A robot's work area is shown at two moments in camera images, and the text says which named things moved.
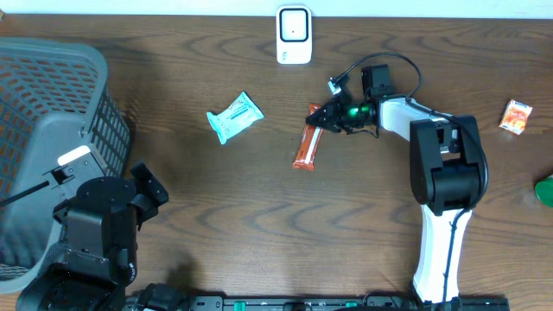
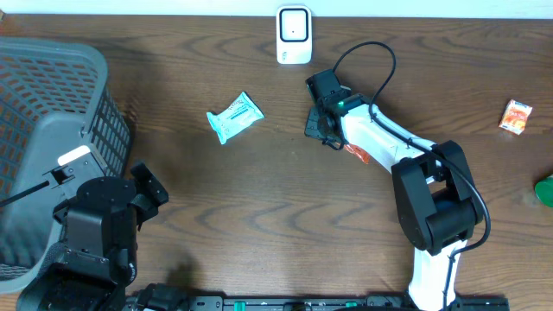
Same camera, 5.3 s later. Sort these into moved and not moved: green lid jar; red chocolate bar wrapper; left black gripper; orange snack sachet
Moved: red chocolate bar wrapper
Not moved: green lid jar; orange snack sachet; left black gripper
